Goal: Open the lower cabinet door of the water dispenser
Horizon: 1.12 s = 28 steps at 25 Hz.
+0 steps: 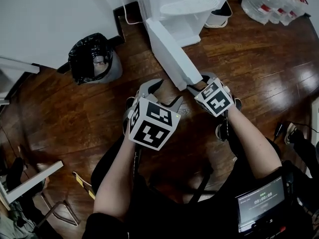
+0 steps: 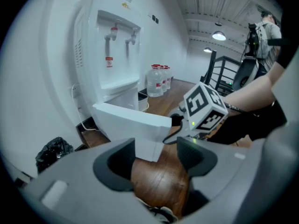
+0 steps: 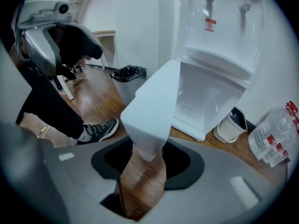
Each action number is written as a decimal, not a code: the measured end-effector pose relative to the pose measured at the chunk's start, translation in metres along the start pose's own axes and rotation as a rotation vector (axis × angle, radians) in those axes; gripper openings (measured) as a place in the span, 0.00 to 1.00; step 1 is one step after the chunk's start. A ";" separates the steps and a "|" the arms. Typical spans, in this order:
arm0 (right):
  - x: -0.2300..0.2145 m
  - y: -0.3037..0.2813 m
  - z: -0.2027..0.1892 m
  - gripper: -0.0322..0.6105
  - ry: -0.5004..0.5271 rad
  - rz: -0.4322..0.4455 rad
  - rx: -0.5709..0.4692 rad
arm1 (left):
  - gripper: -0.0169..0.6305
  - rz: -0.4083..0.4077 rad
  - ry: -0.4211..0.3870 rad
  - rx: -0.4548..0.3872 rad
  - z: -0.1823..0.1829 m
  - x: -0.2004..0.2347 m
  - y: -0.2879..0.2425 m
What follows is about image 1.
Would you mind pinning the white water dispenser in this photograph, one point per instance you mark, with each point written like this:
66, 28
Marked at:
189, 29

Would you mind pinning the white drip tray grille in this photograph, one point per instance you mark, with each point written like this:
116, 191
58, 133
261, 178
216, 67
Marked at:
189, 5

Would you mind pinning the person's right shoe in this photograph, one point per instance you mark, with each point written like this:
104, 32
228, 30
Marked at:
290, 133

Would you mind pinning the person's left shoe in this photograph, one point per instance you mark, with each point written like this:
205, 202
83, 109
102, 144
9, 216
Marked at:
220, 132

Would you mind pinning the person's left leg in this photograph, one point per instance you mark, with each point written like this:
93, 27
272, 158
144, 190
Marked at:
233, 146

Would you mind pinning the white shelf board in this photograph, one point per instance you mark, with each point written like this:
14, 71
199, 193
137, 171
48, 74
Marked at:
35, 180

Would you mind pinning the yellow black striped strip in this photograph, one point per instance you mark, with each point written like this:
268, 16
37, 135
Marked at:
83, 184

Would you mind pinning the person's left forearm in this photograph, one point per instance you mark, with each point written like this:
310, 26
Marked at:
112, 183

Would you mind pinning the black chair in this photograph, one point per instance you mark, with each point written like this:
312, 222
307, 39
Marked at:
104, 163

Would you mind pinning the grey bin with black bag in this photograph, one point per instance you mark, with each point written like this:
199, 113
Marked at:
89, 58

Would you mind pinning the white furniture panel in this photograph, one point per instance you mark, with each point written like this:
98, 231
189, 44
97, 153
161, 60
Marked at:
316, 116

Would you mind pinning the person's shoe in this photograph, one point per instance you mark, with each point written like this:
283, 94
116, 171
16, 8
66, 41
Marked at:
220, 132
290, 133

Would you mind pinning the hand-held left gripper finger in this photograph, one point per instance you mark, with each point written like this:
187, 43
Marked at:
147, 89
177, 106

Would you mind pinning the clear large water bottle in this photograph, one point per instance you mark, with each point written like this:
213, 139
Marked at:
279, 14
294, 11
256, 1

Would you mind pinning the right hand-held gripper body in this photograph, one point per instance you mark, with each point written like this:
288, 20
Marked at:
215, 99

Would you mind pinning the person's right leg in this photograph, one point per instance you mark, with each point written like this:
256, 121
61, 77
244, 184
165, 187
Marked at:
307, 155

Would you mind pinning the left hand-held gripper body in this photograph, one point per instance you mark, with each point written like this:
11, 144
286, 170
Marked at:
153, 126

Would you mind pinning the person's leg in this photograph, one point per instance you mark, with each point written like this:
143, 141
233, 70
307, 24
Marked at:
233, 146
307, 155

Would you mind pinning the metal chair frame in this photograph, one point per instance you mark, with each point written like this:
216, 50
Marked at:
71, 213

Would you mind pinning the person's right forearm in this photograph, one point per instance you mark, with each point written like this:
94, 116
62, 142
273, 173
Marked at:
254, 146

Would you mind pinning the beige bin with black liner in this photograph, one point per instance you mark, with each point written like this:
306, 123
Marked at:
216, 20

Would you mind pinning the black phone with timer screen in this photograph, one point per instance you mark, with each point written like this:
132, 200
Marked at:
260, 204

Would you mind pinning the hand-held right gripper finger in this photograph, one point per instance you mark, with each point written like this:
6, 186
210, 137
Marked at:
211, 77
194, 90

